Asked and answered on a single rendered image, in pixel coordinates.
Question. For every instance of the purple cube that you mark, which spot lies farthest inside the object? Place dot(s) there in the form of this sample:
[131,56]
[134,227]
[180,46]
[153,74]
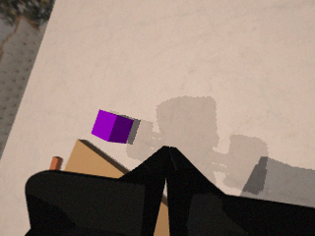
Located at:
[111,127]

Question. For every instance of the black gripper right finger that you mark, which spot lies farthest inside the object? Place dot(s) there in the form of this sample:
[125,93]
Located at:
[197,207]

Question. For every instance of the orange-red rectangular block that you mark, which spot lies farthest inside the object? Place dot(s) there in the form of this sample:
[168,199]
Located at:
[55,162]

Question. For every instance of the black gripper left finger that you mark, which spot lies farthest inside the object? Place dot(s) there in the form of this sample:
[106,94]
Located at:
[128,204]

